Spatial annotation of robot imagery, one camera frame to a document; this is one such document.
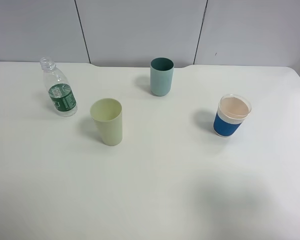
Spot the pale yellow-green plastic cup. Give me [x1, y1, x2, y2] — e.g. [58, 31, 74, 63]
[90, 98, 123, 146]

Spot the clear bottle with green label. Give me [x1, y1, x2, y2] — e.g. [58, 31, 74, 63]
[39, 57, 78, 117]

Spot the blue sleeved paper cup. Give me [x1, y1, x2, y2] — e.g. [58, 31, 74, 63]
[213, 94, 252, 138]

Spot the teal plastic cup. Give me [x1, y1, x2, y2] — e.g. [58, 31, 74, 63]
[150, 57, 174, 97]

